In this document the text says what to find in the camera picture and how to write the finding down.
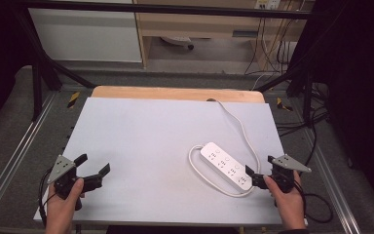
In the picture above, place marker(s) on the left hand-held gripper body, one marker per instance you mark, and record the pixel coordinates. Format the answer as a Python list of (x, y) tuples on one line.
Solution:
[(61, 168)]

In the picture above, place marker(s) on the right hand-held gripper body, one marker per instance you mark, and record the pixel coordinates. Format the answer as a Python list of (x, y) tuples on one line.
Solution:
[(284, 177)]

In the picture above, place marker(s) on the white power strip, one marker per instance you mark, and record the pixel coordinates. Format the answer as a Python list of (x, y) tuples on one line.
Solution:
[(224, 163)]

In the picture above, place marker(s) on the person's right hand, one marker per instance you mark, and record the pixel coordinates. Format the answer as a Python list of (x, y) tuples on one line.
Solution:
[(289, 208)]

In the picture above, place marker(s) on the person's left hand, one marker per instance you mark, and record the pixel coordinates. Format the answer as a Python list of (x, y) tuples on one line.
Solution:
[(61, 211)]

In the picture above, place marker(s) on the black metal stand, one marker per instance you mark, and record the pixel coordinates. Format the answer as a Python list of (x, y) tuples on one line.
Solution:
[(36, 97), (307, 97)]

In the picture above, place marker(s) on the wooden board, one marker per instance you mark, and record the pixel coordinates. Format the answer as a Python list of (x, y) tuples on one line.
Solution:
[(175, 93)]

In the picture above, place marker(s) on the white cabinet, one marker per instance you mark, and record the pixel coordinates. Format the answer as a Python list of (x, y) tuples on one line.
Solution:
[(84, 35)]

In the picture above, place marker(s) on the chair base with caster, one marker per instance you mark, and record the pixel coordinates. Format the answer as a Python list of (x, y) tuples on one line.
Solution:
[(177, 39)]

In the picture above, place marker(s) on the wooden desk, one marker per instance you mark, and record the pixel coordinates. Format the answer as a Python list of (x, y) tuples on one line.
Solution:
[(191, 24)]

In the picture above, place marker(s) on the black metal crossbar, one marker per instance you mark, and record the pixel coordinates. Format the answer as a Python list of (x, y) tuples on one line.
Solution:
[(162, 8)]

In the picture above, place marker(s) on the aluminium rail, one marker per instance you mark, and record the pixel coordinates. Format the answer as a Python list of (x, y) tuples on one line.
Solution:
[(331, 182), (17, 152)]

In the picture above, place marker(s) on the white wall socket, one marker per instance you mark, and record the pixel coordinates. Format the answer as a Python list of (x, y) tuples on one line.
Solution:
[(268, 4)]

